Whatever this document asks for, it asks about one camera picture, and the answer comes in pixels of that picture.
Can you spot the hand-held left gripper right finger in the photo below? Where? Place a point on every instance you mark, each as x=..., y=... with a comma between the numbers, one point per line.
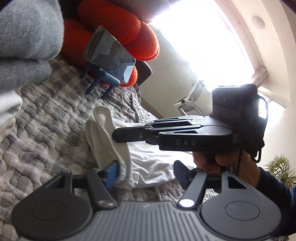
x=182, y=171

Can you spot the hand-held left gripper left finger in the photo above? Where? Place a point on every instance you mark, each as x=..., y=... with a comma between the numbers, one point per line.
x=111, y=173

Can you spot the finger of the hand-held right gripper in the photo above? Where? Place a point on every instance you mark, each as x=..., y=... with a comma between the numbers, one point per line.
x=166, y=121
x=129, y=135

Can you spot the white pants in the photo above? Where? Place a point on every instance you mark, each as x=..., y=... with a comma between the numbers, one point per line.
x=148, y=160

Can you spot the person's right forearm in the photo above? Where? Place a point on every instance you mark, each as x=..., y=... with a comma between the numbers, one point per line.
x=272, y=197

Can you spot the person's right hand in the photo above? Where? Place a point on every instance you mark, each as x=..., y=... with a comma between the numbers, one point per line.
x=222, y=160

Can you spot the white office chair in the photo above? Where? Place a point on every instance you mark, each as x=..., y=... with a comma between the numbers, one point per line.
x=196, y=95

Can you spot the grey sofa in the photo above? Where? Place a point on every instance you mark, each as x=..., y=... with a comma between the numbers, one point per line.
x=144, y=71

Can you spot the blue phone stand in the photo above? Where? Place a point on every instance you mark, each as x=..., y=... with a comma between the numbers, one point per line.
x=104, y=77

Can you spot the green potted plant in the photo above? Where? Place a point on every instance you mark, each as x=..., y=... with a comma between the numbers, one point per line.
x=281, y=166

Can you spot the grey checked quilt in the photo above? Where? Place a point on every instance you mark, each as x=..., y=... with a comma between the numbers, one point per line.
x=57, y=127

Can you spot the window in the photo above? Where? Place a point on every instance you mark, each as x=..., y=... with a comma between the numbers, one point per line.
x=203, y=46

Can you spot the smartphone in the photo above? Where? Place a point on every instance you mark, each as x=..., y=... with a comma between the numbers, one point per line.
x=108, y=55

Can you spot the round ceiling light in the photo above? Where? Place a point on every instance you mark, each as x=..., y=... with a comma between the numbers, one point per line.
x=257, y=22

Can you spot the orange flower-shaped cushion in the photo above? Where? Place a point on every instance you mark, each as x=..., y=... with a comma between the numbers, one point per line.
x=120, y=23

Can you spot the light grey pillow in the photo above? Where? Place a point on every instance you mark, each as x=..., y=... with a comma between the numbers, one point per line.
x=138, y=9

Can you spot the folded white garment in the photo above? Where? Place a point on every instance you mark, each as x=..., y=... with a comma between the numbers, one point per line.
x=9, y=104

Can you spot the folded dark grey garment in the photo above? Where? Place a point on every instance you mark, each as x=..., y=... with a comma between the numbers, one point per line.
x=23, y=71

